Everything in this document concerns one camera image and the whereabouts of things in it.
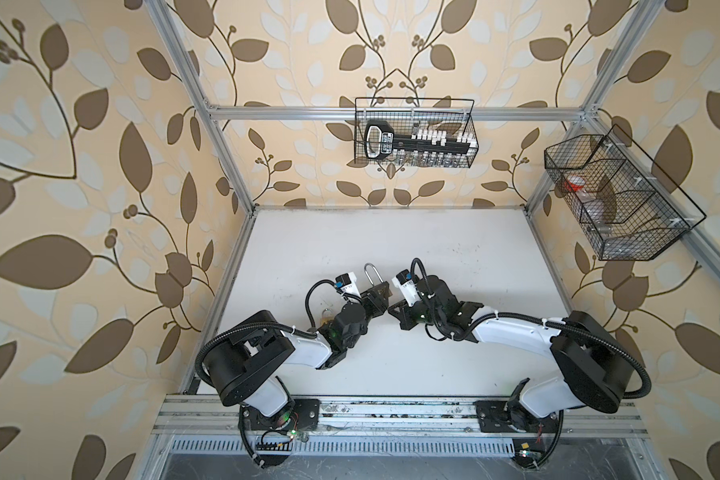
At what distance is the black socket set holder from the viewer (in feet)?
2.71

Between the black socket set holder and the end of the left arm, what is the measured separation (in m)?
0.41

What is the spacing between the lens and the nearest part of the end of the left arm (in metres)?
0.77
